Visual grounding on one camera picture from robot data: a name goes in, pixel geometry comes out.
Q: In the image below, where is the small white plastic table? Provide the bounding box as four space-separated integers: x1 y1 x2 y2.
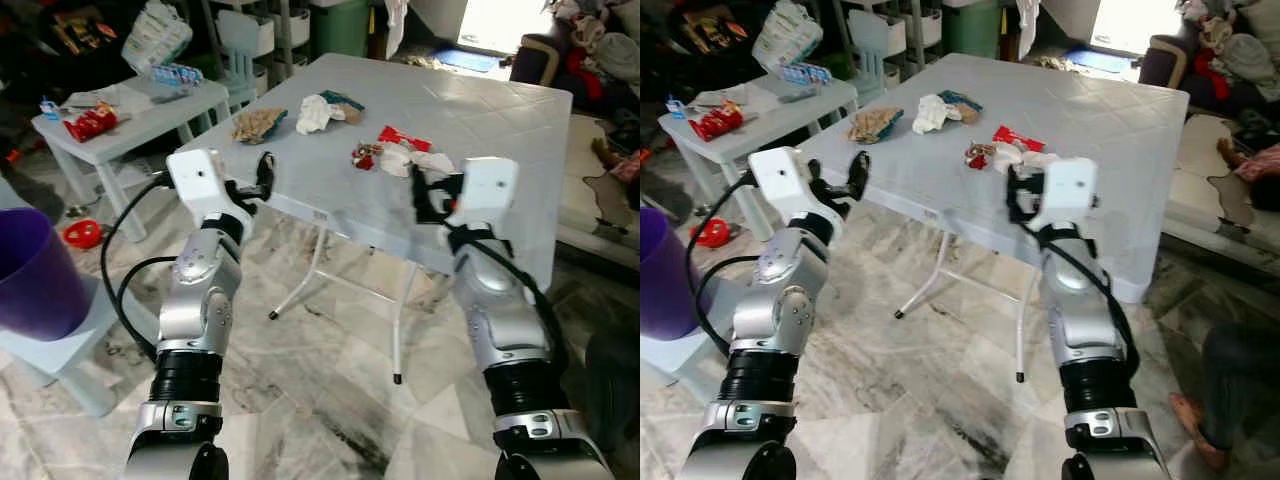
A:
660 75 859 241
30 78 233 244

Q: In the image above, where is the pile of clothes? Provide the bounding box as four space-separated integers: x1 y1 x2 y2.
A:
545 0 641 91
1180 0 1280 89

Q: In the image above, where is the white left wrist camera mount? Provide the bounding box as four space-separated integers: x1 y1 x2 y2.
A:
748 147 817 217
165 150 234 217

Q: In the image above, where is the white printed diaper pack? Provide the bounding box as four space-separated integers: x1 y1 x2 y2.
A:
752 0 823 73
122 0 193 76

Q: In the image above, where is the white paper sheet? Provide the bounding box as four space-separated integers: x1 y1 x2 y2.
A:
65 85 151 116
693 85 776 113

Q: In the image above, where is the pack of small bottles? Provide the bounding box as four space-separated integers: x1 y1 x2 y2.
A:
778 62 834 89
150 62 211 93

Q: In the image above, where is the dark armchair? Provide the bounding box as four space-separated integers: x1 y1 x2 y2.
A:
1140 32 1280 113
510 32 641 113

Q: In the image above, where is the green plastic bin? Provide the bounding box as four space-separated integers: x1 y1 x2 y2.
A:
940 0 1003 59
308 0 371 59

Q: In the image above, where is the white hanging cloth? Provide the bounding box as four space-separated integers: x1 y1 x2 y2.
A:
383 0 411 56
1015 0 1041 56

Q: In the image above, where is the red snack bag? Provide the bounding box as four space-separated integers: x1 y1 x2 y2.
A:
63 103 119 143
690 103 746 142

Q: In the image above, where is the large grey folding table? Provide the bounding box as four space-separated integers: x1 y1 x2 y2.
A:
205 53 574 386
797 53 1191 386

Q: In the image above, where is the teal snack packet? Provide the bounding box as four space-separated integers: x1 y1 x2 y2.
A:
938 90 984 126
320 90 366 126

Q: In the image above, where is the blue floor mat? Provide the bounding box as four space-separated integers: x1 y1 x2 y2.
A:
440 48 506 73
1065 48 1131 73

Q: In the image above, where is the purple plastic rubbish bin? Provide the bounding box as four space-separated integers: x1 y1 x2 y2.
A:
640 208 701 343
0 208 91 343

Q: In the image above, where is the flat red wrapper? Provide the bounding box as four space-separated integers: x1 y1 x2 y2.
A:
992 126 1046 153
378 126 433 153

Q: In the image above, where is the light blue child's chair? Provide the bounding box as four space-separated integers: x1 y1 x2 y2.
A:
640 290 746 406
0 280 161 419
215 10 263 101
847 10 891 101

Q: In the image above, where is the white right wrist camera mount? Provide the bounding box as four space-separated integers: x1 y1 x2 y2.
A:
446 157 521 229
1030 158 1099 233

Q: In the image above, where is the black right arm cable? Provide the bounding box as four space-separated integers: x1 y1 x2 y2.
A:
448 225 563 346
1040 225 1139 373

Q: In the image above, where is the person in pink clothes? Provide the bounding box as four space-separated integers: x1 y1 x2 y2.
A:
1215 135 1280 213
590 136 641 189

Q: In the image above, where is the brown snack packet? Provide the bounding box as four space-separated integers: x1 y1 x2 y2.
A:
847 107 904 144
232 108 289 144

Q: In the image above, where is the white crumpled tissue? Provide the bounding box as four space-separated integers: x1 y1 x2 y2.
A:
912 93 961 136
296 93 346 136
998 145 1061 179
385 145 456 181

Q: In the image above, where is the white storage shelf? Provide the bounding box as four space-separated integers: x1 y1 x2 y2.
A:
830 0 943 87
200 0 313 91

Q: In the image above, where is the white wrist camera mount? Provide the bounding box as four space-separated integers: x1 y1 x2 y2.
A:
446 157 521 229
748 147 817 217
1030 158 1099 233
165 150 234 217

